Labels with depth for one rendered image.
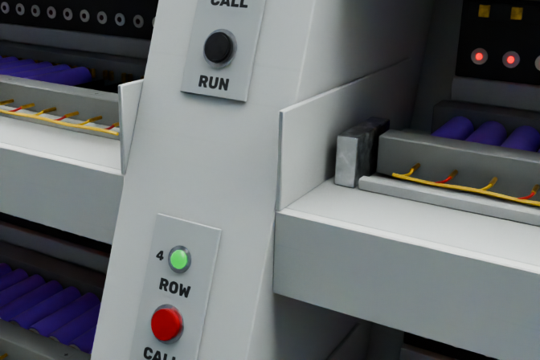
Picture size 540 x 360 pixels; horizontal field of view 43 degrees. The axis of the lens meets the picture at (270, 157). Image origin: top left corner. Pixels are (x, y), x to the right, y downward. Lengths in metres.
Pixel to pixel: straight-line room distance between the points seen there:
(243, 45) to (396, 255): 0.13
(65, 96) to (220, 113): 0.16
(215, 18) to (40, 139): 0.16
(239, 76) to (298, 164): 0.05
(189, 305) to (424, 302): 0.12
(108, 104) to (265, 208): 0.16
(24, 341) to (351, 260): 0.29
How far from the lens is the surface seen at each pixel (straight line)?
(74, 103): 0.48
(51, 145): 0.45
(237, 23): 0.36
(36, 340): 0.54
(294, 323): 0.39
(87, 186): 0.41
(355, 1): 0.39
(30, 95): 0.51
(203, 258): 0.36
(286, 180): 0.34
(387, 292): 0.33
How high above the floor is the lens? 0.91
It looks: level
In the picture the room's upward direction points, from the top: 11 degrees clockwise
